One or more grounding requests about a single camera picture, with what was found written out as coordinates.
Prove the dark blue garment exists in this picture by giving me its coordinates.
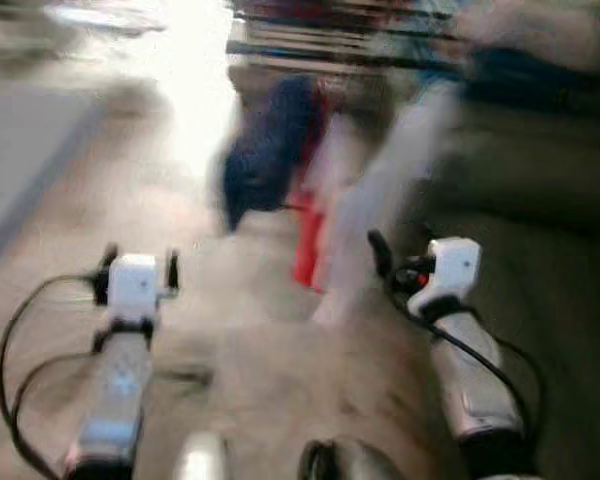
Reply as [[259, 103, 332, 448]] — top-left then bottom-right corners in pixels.
[[220, 75, 326, 236]]

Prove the long white garment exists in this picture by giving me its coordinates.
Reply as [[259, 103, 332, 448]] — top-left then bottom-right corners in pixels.
[[315, 80, 461, 323]]

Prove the red and white garment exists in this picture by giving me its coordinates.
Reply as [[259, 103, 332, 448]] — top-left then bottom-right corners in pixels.
[[292, 95, 356, 293]]

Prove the dark green sofa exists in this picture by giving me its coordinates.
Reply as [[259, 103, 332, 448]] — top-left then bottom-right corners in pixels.
[[380, 60, 600, 480]]

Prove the blue box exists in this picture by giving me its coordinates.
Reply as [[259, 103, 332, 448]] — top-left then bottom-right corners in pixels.
[[460, 45, 600, 111]]

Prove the silver left robot leg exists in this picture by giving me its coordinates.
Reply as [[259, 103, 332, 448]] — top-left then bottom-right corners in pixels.
[[170, 430, 231, 480]]

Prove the silver robot leg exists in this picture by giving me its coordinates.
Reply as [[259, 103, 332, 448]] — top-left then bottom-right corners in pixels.
[[170, 430, 231, 480], [300, 435, 406, 480]]

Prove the silver right robot leg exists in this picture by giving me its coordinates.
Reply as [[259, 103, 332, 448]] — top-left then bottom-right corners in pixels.
[[300, 435, 406, 480]]

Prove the black metal drying rack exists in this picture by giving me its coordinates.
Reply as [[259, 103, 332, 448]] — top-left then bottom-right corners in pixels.
[[225, 0, 481, 76]]

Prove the white crumpled cloth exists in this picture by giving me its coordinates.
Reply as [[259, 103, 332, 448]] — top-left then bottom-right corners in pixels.
[[460, 0, 600, 71]]

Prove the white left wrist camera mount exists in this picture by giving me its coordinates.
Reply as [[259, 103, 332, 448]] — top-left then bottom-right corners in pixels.
[[105, 253, 163, 326]]

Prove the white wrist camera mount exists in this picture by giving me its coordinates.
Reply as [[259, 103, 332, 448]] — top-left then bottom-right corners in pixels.
[[418, 237, 483, 316], [105, 253, 163, 326]]

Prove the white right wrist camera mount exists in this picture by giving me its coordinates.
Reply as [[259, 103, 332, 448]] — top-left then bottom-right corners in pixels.
[[418, 237, 483, 316]]

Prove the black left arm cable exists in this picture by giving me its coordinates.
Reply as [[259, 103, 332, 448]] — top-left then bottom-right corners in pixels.
[[0, 272, 96, 471], [10, 348, 106, 421]]

